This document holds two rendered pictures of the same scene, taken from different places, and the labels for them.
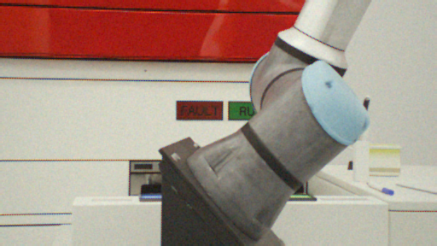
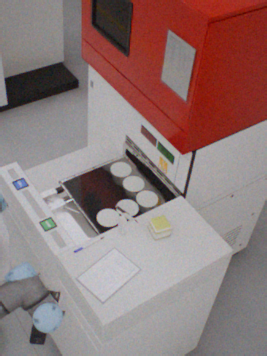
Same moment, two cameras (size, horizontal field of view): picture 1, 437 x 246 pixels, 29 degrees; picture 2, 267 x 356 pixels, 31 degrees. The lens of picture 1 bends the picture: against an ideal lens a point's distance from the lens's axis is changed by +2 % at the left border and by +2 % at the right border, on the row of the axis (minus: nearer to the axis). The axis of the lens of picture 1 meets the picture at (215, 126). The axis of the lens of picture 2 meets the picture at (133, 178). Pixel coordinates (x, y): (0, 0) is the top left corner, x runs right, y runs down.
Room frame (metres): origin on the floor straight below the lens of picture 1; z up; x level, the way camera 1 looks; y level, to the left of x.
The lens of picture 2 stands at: (1.11, -1.35, 2.53)
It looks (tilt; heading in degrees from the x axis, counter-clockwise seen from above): 46 degrees down; 58
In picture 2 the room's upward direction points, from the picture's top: 7 degrees clockwise
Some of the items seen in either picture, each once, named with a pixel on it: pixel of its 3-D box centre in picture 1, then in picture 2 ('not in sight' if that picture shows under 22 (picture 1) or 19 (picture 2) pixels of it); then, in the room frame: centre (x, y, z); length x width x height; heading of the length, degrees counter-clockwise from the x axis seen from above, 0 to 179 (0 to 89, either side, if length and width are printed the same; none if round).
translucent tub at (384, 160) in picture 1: (381, 159); (159, 228); (1.88, -0.38, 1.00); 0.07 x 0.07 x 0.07; 85
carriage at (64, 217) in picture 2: not in sight; (64, 222); (1.58, -0.10, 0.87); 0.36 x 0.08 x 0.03; 97
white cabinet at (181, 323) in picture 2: not in sight; (100, 274); (1.74, -0.14, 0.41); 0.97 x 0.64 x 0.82; 97
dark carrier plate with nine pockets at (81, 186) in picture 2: not in sight; (114, 192); (1.84, -0.05, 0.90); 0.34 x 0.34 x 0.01; 7
